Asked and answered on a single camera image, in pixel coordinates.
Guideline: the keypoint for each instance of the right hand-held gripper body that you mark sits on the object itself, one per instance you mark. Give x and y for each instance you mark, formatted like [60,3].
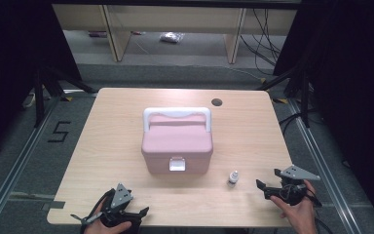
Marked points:
[297,174]

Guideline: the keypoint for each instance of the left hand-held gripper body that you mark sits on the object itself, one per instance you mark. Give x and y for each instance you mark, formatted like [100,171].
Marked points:
[120,196]

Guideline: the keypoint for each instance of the small white dropper bottle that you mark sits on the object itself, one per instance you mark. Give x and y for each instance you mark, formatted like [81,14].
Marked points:
[233,178]

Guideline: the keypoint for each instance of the person's right hand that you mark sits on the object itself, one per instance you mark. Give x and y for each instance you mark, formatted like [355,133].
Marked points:
[300,214]

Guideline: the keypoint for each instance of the person's left hand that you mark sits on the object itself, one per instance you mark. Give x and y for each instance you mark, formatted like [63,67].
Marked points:
[94,229]

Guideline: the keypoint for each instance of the grey tape strip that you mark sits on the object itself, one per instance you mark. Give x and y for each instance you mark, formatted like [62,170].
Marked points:
[53,205]

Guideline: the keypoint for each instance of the yellow black tape piece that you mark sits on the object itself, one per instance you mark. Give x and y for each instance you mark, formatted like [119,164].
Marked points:
[67,98]
[280,101]

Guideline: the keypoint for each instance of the black tripod stand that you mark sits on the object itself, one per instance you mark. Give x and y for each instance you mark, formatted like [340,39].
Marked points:
[305,97]
[39,97]

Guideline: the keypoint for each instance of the black curtain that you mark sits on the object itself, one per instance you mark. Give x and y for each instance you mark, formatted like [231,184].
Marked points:
[354,65]
[9,48]

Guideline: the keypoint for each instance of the clear plastic bag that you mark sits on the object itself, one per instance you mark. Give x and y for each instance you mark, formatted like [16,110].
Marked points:
[172,37]

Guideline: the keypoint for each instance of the aluminium floor rail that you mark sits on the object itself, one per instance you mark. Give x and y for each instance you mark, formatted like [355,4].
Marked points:
[17,169]
[337,201]

